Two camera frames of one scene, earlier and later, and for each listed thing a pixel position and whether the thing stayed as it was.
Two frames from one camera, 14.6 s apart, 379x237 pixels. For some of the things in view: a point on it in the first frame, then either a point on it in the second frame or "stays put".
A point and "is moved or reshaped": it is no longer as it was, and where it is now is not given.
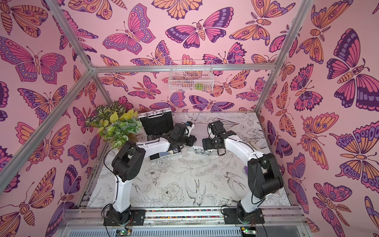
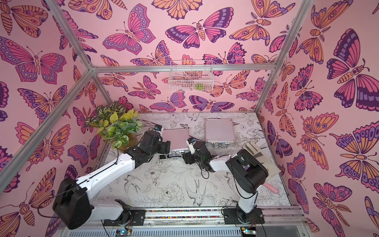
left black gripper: (192, 142) → (166, 147)
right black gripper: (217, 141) → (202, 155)
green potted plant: (117, 125) stays put
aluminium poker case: (156, 124) is moved or reshaped
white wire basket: (194, 75) stays put
